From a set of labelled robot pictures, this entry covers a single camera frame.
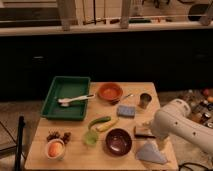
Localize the grey cloth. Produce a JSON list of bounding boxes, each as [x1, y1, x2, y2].
[[135, 141, 168, 164]]

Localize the yellow banana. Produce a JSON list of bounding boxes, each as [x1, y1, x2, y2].
[[96, 118, 118, 132]]

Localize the dark board eraser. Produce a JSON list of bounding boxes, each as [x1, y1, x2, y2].
[[134, 126, 154, 138]]

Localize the black cable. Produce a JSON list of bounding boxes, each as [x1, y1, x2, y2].
[[178, 161, 213, 171]]

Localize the brown dried fruit pile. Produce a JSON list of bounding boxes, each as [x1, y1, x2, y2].
[[46, 131, 71, 144]]

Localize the metal cup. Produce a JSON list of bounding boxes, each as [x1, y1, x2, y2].
[[139, 93, 152, 109]]

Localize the black chair frame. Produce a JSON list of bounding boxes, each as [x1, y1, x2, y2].
[[0, 115, 26, 171]]

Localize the green plastic tray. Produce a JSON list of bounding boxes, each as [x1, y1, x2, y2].
[[41, 76, 90, 121]]

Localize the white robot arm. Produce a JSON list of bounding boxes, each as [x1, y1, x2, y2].
[[150, 99, 213, 156]]

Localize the red bowl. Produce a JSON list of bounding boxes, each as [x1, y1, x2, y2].
[[97, 82, 123, 101]]

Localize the white brush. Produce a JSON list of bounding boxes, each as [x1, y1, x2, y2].
[[57, 94, 95, 107]]

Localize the dark brown bowl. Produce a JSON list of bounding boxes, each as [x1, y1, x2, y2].
[[105, 128, 132, 156]]

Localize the blue sponge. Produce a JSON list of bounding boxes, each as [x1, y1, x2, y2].
[[117, 105, 136, 117]]

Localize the white cup with orange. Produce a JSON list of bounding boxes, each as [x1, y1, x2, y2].
[[45, 139, 65, 160]]

